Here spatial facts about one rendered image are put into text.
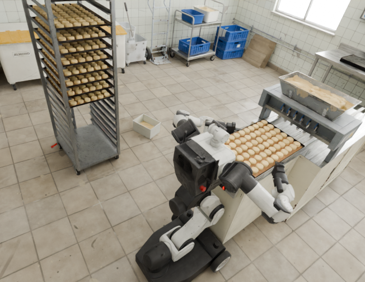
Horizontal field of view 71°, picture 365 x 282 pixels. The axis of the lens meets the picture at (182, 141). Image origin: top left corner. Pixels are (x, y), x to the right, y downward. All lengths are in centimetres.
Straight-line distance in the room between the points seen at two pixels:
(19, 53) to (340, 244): 446
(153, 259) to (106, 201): 93
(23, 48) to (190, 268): 351
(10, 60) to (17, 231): 247
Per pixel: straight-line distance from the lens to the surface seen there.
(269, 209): 139
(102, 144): 306
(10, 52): 432
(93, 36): 227
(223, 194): 205
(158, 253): 201
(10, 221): 279
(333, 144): 218
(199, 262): 223
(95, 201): 271
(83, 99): 245
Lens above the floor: 215
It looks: 39 degrees down
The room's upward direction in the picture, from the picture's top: 9 degrees clockwise
